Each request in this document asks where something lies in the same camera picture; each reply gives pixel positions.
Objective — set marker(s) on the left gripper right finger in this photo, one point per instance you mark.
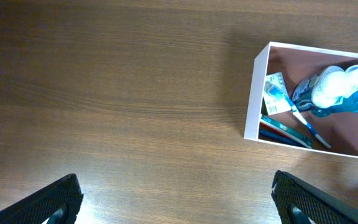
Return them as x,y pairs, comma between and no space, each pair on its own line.
300,202

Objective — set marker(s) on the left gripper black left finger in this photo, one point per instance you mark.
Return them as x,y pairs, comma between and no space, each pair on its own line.
59,202

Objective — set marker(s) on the white teal toothpaste tube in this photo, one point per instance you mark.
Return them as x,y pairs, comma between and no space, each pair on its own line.
286,132

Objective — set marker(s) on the blue disposable razor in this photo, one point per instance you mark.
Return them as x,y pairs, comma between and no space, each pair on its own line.
279,138

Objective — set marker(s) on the green white soap box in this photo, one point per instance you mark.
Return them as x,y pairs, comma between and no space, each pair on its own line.
273,105

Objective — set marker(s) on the blue white toothbrush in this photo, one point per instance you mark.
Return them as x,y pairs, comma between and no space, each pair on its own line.
278,94

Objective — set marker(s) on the teal mouthwash bottle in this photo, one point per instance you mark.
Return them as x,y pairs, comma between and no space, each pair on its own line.
353,101

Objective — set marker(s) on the clear pump soap bottle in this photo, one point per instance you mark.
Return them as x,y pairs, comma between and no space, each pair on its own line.
326,89

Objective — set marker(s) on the white cardboard box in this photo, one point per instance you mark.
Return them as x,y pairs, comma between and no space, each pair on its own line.
297,62

